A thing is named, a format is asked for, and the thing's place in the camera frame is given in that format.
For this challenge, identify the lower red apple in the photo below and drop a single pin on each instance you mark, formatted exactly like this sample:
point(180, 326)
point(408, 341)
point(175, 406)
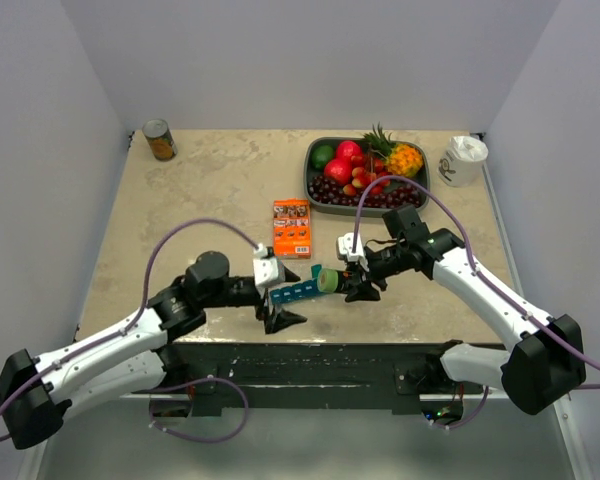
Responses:
point(339, 170)

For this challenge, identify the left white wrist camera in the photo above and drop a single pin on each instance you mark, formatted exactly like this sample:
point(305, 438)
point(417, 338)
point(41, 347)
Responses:
point(268, 270)

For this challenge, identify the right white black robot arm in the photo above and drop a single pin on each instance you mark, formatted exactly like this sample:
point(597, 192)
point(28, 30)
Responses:
point(540, 361)

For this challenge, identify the aluminium frame rail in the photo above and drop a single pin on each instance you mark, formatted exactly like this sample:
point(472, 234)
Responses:
point(563, 412)

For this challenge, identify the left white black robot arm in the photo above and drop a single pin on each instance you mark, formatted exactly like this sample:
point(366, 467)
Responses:
point(34, 390)

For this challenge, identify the orange cardboard box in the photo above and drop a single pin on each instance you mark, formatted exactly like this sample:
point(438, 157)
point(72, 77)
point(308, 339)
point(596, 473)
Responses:
point(292, 236)

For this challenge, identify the purple grape bunch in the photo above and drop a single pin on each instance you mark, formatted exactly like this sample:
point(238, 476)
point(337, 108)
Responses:
point(384, 195)

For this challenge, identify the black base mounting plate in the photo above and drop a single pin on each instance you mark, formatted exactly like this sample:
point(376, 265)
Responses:
point(402, 378)

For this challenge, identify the teal weekly pill organizer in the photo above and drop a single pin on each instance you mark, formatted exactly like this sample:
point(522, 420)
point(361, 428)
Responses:
point(298, 291)

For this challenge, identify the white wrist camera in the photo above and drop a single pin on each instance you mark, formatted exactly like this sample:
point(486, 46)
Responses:
point(349, 248)
point(268, 270)

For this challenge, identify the red apple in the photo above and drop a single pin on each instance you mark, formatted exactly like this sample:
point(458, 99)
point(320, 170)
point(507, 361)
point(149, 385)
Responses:
point(339, 170)
point(348, 149)

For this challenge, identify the green black pill bottle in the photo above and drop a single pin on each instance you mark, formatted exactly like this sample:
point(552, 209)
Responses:
point(331, 281)

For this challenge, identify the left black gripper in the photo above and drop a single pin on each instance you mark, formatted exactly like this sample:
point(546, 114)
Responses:
point(274, 320)

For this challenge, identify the toy pineapple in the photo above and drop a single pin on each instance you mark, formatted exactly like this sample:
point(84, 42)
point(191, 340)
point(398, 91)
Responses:
point(396, 157)

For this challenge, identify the green lime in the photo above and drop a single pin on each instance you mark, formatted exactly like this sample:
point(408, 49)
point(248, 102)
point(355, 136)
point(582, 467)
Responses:
point(321, 156)

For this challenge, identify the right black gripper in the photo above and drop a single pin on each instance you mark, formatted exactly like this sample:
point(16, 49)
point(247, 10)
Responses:
point(364, 290)

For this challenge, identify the upper red apple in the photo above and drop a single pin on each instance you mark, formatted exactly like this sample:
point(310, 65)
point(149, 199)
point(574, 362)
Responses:
point(348, 149)

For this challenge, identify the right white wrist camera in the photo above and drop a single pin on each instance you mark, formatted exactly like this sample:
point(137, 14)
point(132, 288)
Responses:
point(349, 248)

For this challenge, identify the white paper towel roll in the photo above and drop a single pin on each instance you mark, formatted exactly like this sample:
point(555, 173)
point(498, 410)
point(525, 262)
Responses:
point(462, 161)

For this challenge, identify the tin can with fruit label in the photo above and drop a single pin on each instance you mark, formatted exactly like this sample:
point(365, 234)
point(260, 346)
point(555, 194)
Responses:
point(160, 140)

